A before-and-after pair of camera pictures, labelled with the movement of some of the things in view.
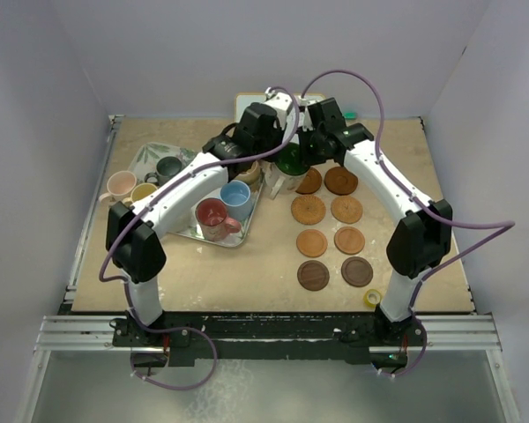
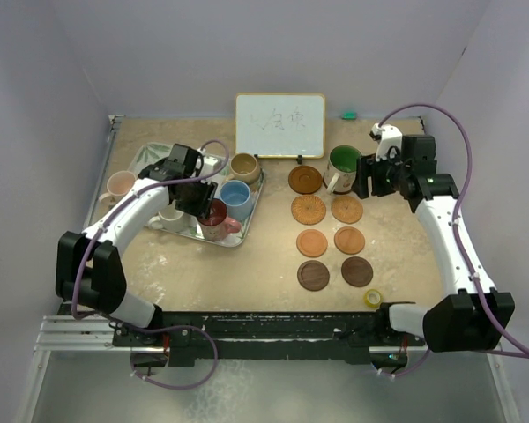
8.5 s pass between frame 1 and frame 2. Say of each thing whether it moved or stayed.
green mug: moved
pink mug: stayed
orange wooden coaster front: stayed
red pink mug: stayed
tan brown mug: stayed
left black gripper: moved
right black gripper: moved
